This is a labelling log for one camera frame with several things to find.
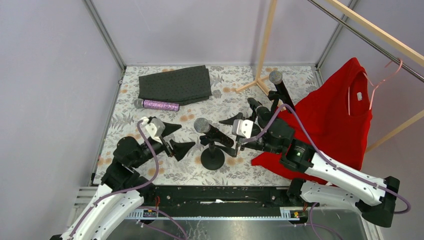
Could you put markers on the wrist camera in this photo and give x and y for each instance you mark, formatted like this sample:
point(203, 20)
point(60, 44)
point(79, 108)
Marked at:
point(242, 128)
point(154, 126)

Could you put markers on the purple glitter microphone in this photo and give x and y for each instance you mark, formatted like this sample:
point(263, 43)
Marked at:
point(156, 105)

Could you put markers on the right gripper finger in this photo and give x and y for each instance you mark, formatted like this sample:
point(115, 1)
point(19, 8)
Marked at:
point(230, 121)
point(230, 151)

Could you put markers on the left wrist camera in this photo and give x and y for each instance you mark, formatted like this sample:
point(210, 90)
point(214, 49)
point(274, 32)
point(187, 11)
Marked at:
point(154, 126)

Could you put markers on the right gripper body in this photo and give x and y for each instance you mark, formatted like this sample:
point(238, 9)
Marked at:
point(237, 139)

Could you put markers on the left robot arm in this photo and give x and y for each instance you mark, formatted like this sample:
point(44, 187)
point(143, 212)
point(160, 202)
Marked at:
point(128, 181)

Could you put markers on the black microphone silver grille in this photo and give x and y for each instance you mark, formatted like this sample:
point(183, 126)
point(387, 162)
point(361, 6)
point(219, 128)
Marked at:
point(276, 78)

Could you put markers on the dark grey perforated felt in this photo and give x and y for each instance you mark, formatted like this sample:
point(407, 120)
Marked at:
point(182, 86)

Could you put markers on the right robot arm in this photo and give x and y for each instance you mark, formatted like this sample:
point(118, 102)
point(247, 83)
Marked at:
point(373, 197)

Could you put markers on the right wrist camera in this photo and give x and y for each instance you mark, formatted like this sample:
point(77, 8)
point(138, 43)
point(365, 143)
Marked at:
point(242, 128)

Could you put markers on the pink clothes hanger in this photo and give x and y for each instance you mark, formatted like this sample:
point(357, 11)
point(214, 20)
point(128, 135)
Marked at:
point(374, 86)

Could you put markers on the black mic stand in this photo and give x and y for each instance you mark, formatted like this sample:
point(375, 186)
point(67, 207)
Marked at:
point(275, 97)
point(212, 158)
point(253, 116)

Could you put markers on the wooden clothes rack frame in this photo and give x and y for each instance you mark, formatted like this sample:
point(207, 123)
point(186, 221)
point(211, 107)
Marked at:
point(300, 34)

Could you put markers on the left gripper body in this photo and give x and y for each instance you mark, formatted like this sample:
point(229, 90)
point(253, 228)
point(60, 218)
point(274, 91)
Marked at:
point(167, 143)

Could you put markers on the metal hanging rod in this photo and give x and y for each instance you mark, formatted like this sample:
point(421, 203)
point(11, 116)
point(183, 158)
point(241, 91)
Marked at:
point(356, 32)

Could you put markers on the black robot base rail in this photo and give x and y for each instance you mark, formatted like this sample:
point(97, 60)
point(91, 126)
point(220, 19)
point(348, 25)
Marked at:
point(222, 201)

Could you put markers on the red t-shirt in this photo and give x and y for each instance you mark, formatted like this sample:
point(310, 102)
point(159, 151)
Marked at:
point(324, 114)

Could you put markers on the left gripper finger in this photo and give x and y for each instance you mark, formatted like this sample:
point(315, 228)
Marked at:
point(165, 129)
point(180, 149)

